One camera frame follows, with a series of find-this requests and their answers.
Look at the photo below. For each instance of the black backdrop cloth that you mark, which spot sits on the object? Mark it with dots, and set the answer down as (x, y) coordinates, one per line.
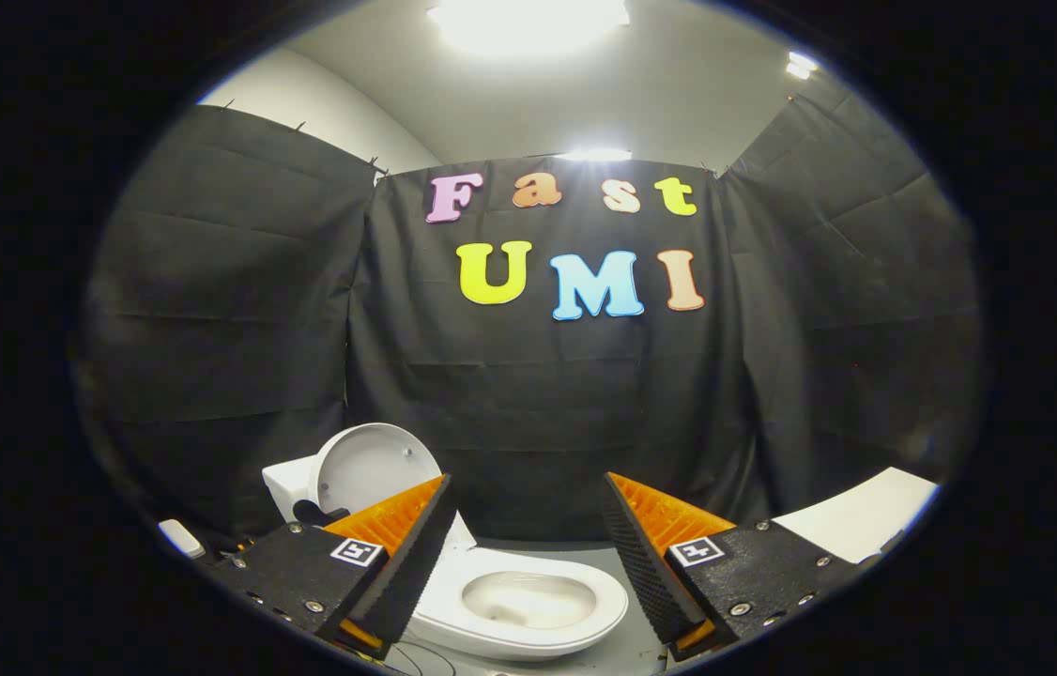
(538, 413)

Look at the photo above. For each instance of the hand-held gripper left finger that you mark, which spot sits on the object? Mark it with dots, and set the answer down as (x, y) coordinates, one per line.
(411, 563)

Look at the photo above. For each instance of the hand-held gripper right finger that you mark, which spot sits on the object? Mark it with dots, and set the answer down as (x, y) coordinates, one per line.
(641, 563)

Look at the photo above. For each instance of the white toilet lid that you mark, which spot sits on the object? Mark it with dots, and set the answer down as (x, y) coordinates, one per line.
(369, 469)

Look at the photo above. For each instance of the long ceiling light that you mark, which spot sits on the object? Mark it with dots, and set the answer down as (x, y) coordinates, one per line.
(594, 155)

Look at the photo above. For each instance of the small white device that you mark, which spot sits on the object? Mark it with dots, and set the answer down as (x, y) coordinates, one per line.
(181, 539)

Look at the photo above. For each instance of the white ceramic toilet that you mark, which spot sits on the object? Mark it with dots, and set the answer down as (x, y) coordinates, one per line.
(528, 601)

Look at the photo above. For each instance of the large ceiling light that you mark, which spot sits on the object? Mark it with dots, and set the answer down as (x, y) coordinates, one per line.
(528, 21)

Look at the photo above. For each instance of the grey drawer cabinet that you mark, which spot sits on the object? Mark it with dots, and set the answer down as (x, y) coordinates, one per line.
(857, 516)

